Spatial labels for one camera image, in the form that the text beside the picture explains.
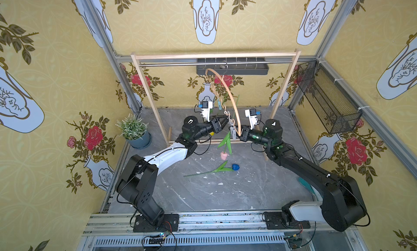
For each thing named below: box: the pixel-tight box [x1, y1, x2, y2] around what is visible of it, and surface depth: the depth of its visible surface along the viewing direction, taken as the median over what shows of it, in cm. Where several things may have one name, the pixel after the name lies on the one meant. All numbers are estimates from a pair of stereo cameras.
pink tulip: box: [217, 132, 232, 161], surface depth 78 cm
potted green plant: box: [115, 113, 153, 150], surface depth 92 cm
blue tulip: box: [183, 160, 240, 178], surface depth 92 cm
